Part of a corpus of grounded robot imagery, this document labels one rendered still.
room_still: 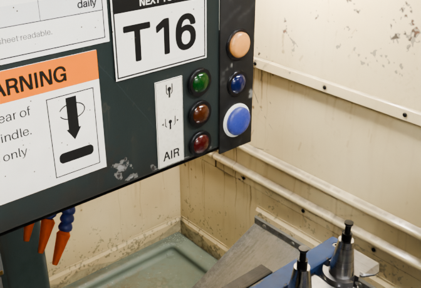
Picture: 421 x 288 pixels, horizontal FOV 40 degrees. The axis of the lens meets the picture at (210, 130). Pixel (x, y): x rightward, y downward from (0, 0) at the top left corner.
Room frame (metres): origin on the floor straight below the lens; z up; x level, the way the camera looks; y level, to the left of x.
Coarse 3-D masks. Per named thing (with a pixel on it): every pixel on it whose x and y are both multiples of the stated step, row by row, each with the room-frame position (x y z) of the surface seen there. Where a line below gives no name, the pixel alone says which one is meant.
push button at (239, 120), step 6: (240, 108) 0.53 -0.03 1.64; (246, 108) 0.54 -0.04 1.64; (234, 114) 0.53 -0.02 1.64; (240, 114) 0.53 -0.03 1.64; (246, 114) 0.54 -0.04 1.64; (228, 120) 0.53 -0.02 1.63; (234, 120) 0.53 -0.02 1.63; (240, 120) 0.53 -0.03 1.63; (246, 120) 0.54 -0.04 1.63; (228, 126) 0.52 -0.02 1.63; (234, 126) 0.53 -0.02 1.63; (240, 126) 0.53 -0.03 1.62; (246, 126) 0.54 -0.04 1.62; (234, 132) 0.53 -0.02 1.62; (240, 132) 0.53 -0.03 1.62
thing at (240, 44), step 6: (234, 36) 0.53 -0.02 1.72; (240, 36) 0.53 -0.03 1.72; (246, 36) 0.54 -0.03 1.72; (234, 42) 0.53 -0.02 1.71; (240, 42) 0.53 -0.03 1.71; (246, 42) 0.54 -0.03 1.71; (234, 48) 0.53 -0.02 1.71; (240, 48) 0.53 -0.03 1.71; (246, 48) 0.54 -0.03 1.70; (234, 54) 0.53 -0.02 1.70; (240, 54) 0.53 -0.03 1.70
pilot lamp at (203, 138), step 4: (200, 136) 0.50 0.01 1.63; (204, 136) 0.51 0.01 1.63; (196, 140) 0.50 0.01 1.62; (200, 140) 0.50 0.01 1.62; (204, 140) 0.50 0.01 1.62; (208, 140) 0.51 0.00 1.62; (196, 144) 0.50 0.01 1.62; (200, 144) 0.50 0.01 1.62; (204, 144) 0.50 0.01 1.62; (208, 144) 0.51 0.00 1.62; (196, 148) 0.50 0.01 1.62; (200, 148) 0.50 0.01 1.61; (204, 148) 0.50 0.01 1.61; (196, 152) 0.50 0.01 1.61; (200, 152) 0.50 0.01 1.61
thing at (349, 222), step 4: (348, 220) 0.80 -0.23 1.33; (348, 224) 0.79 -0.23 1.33; (352, 224) 0.79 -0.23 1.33; (348, 228) 0.79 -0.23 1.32; (344, 232) 0.80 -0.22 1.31; (348, 232) 0.79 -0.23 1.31; (344, 236) 0.79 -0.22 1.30; (348, 236) 0.79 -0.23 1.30; (344, 240) 0.79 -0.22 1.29; (348, 240) 0.79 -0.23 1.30
